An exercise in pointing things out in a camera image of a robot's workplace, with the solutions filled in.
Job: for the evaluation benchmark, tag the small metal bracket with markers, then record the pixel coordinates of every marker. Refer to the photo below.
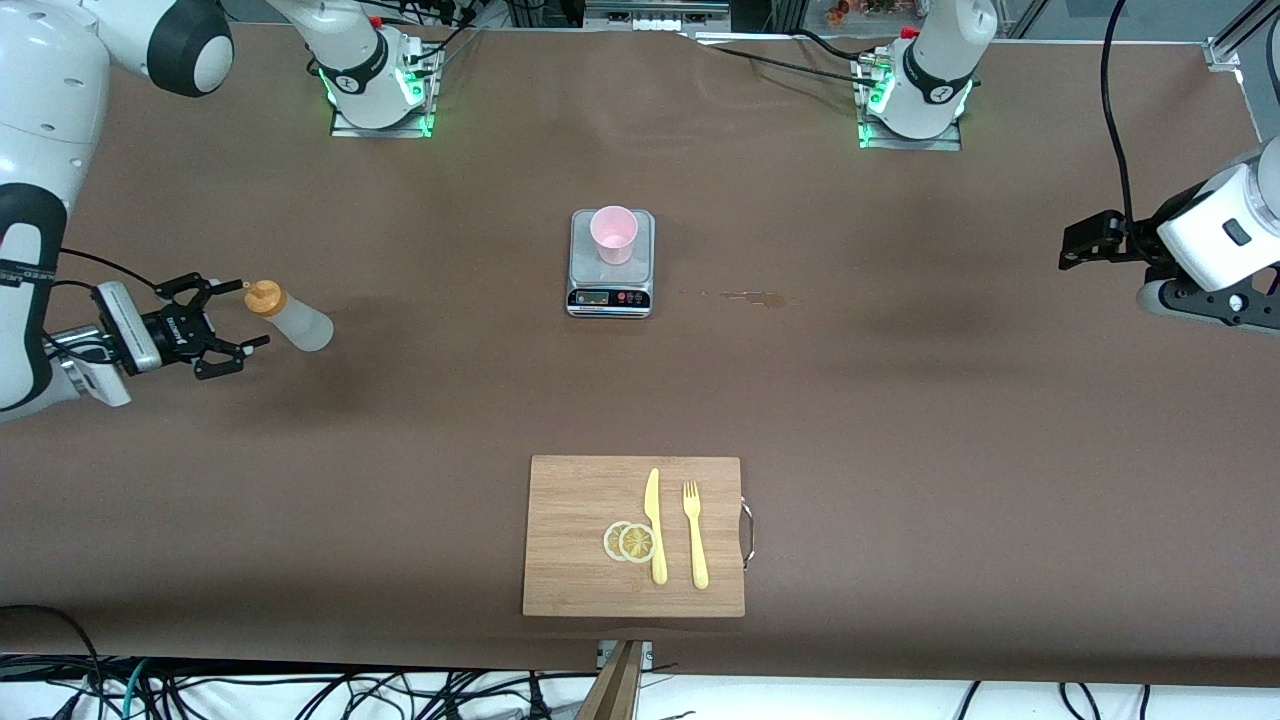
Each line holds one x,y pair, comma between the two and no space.
648,655

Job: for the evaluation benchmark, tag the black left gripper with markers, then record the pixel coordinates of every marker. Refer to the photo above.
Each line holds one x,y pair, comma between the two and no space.
1128,243

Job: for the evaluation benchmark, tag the wooden cutting board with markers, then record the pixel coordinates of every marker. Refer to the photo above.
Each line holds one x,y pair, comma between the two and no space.
570,520

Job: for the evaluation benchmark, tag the orange toy items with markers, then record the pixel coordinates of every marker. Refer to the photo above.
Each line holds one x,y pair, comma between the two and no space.
845,12

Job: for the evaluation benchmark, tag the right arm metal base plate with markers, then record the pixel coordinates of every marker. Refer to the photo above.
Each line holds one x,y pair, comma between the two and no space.
345,125

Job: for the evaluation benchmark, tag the white power strip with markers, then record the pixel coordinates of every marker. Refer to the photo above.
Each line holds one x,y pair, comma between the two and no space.
660,24

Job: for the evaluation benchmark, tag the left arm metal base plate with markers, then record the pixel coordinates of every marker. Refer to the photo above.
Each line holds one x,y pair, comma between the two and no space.
945,143

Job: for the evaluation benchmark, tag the yellow plastic fork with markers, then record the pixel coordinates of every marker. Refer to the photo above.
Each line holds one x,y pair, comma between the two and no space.
698,560

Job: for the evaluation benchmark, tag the toy lemon slice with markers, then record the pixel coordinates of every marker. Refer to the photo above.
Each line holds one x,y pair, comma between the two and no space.
637,544
610,541

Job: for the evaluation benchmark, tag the pink plastic cup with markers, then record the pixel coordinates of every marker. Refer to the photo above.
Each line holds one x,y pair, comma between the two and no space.
613,232

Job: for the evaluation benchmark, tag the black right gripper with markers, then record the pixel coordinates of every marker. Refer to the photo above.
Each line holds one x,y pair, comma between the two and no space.
172,328

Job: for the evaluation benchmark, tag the wooden post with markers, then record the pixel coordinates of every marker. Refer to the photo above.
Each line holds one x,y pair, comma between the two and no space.
615,695

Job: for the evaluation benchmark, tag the aluminium frame corner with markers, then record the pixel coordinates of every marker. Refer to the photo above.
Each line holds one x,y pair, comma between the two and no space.
1222,52

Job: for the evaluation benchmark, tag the translucent sauce bottle orange cap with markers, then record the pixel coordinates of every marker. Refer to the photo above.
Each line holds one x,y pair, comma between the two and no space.
300,325

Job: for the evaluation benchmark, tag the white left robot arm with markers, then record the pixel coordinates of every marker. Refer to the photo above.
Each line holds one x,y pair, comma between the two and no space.
940,70

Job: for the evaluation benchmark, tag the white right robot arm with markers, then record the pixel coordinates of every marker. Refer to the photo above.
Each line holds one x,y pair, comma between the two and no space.
40,100

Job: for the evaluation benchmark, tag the yellow plastic knife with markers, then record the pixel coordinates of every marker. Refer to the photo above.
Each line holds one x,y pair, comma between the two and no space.
657,555

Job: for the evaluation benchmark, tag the silver digital kitchen scale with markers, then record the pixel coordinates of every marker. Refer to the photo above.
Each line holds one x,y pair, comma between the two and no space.
625,285

